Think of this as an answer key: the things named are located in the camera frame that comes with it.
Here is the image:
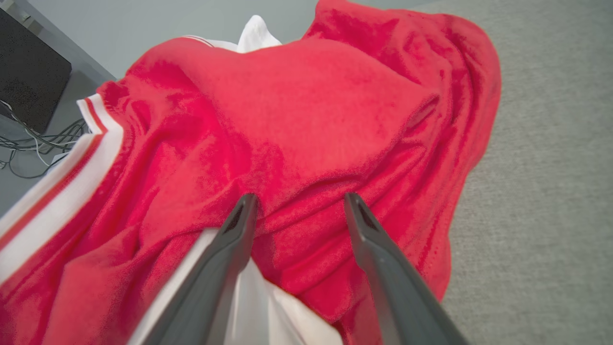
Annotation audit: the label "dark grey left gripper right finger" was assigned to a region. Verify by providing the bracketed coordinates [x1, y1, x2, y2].
[344, 193, 470, 345]

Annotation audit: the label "grey partition end frame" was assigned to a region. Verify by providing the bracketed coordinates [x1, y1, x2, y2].
[0, 0, 118, 82]

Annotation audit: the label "black computer tower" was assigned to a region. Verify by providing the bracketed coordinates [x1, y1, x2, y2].
[0, 9, 73, 135]

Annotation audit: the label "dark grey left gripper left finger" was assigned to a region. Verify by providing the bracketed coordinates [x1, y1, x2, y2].
[144, 193, 259, 345]

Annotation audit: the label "tangled cable bundle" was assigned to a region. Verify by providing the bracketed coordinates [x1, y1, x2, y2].
[0, 100, 91, 179]

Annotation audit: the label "red shorts with white waistband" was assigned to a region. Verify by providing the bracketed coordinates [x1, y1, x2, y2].
[0, 0, 502, 345]

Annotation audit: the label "red shorts with striped trim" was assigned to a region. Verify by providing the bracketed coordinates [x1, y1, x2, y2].
[184, 14, 283, 53]

